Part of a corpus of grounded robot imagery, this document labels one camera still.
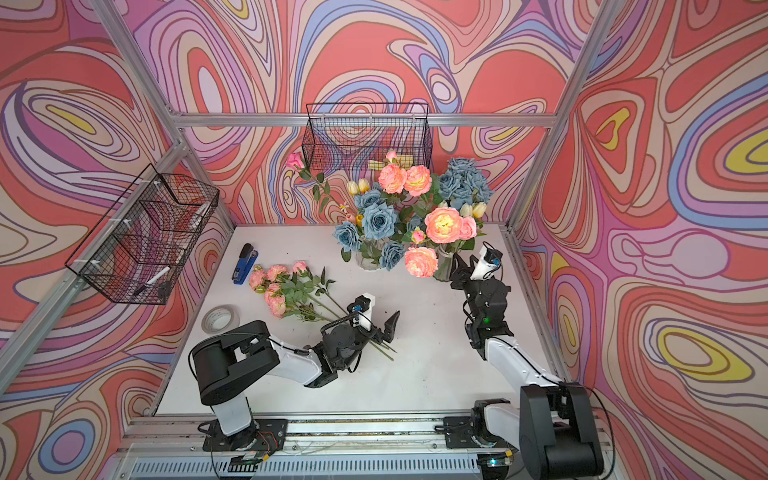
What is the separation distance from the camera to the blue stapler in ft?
3.40

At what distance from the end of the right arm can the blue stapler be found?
76 cm

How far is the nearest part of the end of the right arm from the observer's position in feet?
2.06
